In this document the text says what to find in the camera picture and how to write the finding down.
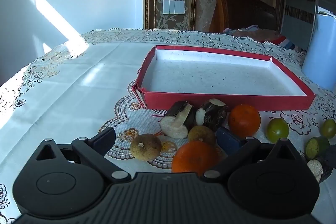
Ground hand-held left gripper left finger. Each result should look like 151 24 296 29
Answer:
35 127 132 183

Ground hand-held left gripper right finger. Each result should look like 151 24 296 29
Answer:
202 126 306 182

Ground orange mandarin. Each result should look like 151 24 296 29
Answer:
228 104 261 138
171 140 219 177

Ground brown round fruit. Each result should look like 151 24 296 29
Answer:
188 125 217 147
130 134 162 161

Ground dark sugarcane piece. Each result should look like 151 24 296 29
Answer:
160 101 197 139
196 98 228 131
307 145 333 184

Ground green tomato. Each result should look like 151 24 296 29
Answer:
320 118 336 138
266 118 290 143

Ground red shallow cardboard box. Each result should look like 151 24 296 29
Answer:
133 45 316 111

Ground green cucumber piece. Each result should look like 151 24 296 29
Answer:
304 136 331 159

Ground white lace tablecloth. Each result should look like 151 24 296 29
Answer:
0 28 336 224

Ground light blue electric kettle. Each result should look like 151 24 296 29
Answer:
301 11 336 90

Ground wooden bed headboard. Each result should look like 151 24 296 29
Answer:
209 0 278 33

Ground sliding door wardrobe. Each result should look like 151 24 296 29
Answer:
278 0 336 54

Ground white wall light switch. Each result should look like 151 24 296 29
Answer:
162 0 185 14

